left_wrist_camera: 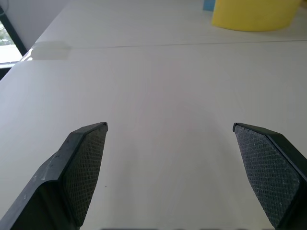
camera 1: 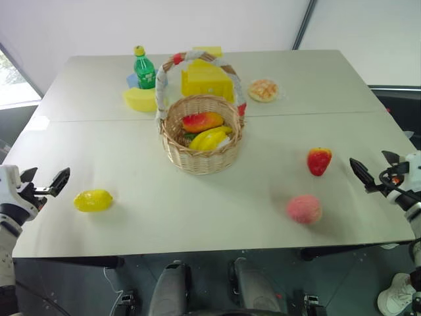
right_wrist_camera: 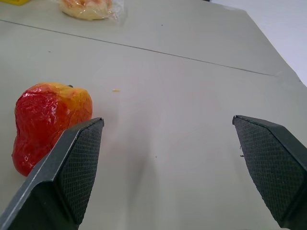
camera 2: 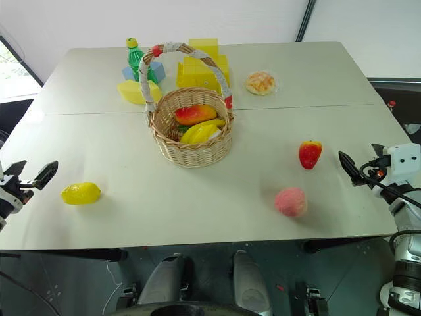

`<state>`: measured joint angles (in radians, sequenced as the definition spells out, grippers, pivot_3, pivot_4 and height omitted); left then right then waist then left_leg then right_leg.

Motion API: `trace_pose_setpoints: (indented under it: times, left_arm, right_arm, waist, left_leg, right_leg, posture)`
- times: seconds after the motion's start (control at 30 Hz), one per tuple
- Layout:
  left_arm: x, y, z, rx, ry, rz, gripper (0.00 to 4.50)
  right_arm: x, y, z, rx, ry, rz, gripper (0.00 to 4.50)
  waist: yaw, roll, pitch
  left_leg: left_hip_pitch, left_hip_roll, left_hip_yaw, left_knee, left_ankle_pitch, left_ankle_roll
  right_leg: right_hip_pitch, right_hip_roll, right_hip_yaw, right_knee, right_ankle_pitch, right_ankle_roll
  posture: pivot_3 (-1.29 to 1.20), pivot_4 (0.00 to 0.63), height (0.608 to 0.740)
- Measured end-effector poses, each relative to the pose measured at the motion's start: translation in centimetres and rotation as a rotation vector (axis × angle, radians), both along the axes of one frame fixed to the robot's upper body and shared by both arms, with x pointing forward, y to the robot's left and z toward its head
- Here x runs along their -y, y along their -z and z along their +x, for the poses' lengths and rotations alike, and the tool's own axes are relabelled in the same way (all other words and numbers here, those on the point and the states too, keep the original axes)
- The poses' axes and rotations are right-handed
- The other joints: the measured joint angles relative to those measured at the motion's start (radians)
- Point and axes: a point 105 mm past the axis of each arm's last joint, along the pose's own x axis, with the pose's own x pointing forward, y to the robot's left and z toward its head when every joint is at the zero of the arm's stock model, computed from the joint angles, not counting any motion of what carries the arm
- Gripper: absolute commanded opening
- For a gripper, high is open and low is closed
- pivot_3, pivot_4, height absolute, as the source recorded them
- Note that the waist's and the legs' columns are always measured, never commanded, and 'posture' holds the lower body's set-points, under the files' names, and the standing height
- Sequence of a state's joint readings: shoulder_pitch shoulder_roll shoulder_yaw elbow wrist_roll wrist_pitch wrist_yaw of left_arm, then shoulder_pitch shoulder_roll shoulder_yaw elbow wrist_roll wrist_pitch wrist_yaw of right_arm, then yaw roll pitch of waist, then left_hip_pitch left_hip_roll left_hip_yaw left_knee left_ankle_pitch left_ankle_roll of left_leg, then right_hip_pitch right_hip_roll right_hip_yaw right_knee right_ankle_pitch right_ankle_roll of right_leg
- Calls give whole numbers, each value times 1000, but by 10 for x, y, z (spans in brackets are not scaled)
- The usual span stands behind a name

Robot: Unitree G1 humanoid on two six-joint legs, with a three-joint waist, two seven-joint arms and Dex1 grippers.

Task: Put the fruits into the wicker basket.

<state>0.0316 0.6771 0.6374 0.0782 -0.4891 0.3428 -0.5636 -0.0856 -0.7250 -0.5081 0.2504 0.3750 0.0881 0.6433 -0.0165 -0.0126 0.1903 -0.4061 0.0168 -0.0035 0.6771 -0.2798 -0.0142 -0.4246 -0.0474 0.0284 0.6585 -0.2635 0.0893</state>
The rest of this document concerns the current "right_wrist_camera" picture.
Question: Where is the red and yellow apple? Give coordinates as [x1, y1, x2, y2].
[11, 82, 93, 177]

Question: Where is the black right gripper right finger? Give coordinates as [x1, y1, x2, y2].
[232, 115, 307, 230]

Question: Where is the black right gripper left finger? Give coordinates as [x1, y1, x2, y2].
[0, 117, 105, 230]

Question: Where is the yellow object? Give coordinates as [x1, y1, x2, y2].
[0, 0, 31, 6]

